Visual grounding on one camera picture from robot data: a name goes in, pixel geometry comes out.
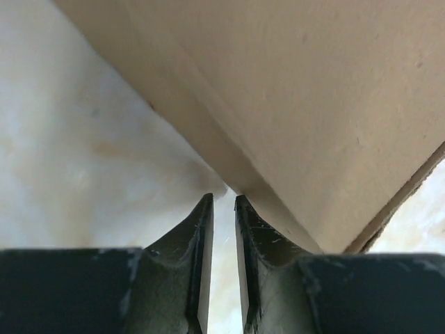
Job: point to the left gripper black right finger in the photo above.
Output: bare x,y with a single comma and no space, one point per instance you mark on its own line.
285,289

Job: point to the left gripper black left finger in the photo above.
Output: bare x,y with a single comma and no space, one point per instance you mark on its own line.
162,288

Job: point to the brown cardboard box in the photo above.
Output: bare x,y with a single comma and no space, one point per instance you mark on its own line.
325,114

